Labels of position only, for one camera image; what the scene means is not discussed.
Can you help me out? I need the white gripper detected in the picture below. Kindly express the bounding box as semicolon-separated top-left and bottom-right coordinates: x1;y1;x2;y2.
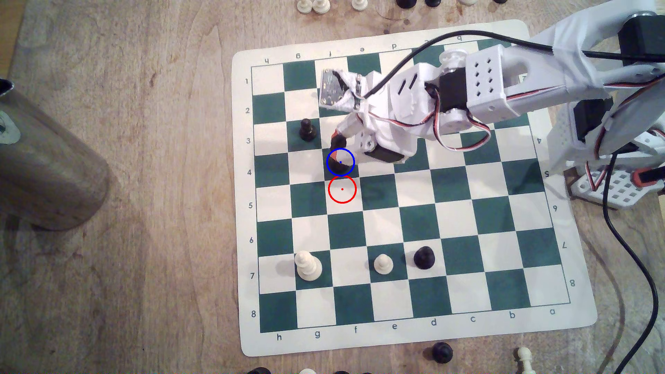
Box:
331;63;442;164

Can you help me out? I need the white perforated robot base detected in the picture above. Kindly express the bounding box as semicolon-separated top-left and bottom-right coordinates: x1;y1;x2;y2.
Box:
569;166;665;210

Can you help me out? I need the green white chess mat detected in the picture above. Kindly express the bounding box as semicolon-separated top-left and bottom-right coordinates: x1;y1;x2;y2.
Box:
231;19;598;358

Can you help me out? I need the orange black table clamp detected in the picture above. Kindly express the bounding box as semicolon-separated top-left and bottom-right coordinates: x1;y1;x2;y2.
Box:
633;167;665;188

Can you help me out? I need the metal stand pole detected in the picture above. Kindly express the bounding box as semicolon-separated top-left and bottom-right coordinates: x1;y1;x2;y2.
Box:
0;79;111;232

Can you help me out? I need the silver gripper camera board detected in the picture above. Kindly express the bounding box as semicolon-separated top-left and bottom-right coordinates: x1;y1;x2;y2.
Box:
318;69;359;111

